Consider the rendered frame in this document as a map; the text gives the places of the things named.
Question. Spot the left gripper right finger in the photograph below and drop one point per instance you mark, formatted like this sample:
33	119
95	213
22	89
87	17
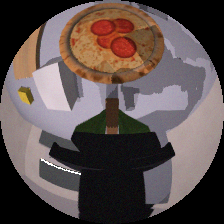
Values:
130	124

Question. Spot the light wooden cutting board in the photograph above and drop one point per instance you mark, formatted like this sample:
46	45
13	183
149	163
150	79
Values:
26	60

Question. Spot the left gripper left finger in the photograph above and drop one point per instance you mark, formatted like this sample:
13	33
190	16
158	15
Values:
93	125

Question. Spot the pepperoni pizza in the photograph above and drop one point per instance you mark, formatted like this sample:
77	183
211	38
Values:
111	43

